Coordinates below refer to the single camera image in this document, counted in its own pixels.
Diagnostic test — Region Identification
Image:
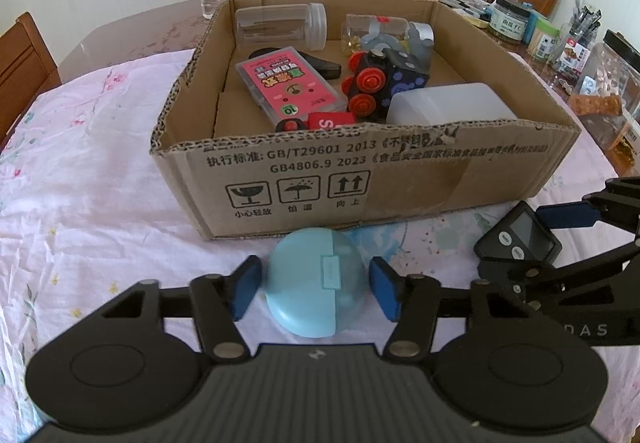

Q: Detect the black digital timer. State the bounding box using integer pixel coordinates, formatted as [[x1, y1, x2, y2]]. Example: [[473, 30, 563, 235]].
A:
[[473, 200, 563, 269]]

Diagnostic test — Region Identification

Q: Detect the brown cardboard box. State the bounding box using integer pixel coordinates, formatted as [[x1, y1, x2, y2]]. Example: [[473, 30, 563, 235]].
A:
[[149, 0, 582, 241]]

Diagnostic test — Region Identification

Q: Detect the pink card box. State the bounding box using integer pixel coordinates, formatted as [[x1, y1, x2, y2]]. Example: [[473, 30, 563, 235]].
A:
[[235, 45, 348, 121]]

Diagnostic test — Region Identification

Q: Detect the light blue plastic case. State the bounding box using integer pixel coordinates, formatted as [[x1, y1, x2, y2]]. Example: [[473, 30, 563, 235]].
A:
[[263, 228, 370, 339]]

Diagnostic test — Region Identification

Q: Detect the black flat plastic object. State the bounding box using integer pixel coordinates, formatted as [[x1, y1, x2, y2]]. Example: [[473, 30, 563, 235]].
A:
[[248, 48, 342, 78]]

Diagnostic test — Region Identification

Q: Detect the red robot toy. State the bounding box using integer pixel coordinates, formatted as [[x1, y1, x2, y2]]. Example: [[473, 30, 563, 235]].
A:
[[274, 110, 357, 132]]

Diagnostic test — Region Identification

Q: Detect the jar with green lid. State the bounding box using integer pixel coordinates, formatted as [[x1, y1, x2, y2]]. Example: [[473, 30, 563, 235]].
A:
[[525, 18, 562, 61]]

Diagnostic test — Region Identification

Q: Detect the grey rubber toy figure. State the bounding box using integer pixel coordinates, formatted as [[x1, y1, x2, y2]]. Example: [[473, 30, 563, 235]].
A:
[[361, 20, 435, 74]]

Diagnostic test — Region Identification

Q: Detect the clear bottle of yellow capsules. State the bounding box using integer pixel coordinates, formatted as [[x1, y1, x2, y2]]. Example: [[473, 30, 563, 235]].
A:
[[341, 14, 435, 56]]

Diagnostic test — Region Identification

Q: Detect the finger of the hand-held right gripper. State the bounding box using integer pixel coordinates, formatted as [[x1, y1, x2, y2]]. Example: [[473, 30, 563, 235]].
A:
[[476, 242, 640, 297], [535, 175, 640, 238]]

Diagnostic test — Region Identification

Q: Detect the glass jar with black lid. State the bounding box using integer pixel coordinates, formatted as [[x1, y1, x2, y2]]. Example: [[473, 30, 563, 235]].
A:
[[487, 0, 532, 45]]

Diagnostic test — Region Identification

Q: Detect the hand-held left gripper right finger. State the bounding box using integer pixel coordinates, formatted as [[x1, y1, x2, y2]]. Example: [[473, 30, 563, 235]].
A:
[[369, 257, 532, 361]]

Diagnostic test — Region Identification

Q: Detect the clear jar with red label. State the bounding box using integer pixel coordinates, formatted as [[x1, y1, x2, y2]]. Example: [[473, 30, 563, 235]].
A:
[[552, 35, 596, 76]]

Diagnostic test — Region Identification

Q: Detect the pink floral tablecloth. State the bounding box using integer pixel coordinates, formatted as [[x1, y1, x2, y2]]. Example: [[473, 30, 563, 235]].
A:
[[0, 48, 621, 374]]

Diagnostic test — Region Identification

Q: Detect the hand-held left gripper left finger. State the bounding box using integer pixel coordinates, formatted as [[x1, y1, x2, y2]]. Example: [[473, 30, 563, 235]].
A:
[[100, 254, 264, 360]]

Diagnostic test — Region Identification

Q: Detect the large clear black-lid container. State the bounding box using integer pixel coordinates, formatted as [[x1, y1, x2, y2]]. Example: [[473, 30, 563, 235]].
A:
[[570, 29, 640, 174]]

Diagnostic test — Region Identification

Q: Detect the black toy with orange wheels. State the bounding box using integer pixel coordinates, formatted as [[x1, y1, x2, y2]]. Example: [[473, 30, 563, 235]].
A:
[[341, 48, 431, 124]]

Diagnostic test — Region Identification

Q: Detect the clear plastic jar white lid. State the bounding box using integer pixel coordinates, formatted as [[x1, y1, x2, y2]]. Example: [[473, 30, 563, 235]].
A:
[[235, 3, 328, 48]]

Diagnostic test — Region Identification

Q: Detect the pile of small packets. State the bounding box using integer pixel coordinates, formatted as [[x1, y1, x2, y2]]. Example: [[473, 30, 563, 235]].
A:
[[440, 0, 491, 26]]

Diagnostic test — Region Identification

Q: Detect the white translucent plastic container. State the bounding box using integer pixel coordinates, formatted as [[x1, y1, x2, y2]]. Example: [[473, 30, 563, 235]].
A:
[[387, 83, 518, 126]]

